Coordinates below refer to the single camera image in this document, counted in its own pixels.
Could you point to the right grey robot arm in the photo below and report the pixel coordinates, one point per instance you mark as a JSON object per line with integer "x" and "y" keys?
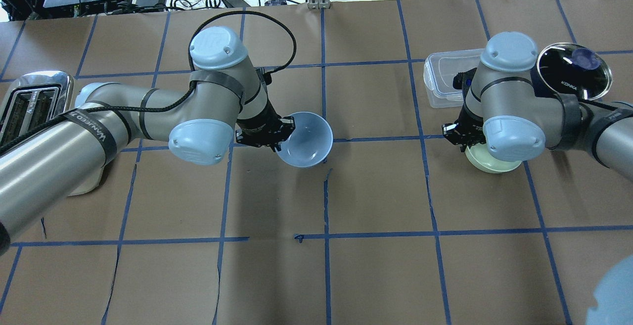
{"x": 520, "y": 101}

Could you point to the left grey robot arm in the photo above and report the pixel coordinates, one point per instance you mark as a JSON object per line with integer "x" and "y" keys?
{"x": 226, "y": 100}

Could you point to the light blue bowl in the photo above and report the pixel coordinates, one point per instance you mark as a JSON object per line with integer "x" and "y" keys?
{"x": 310, "y": 142}

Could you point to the chrome toaster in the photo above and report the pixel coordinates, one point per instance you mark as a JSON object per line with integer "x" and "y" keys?
{"x": 34, "y": 112}

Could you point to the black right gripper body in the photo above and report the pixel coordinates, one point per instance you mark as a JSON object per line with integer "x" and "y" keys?
{"x": 469, "y": 126}

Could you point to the clear plastic food container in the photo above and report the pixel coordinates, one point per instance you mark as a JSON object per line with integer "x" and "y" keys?
{"x": 441, "y": 68}

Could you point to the light green bowl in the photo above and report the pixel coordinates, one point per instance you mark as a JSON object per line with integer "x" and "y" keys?
{"x": 480, "y": 158}

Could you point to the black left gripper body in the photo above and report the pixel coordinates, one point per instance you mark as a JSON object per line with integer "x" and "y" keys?
{"x": 258, "y": 126}

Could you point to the blurred blue grey cap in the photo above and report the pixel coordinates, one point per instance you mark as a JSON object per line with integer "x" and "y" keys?
{"x": 614, "y": 296}

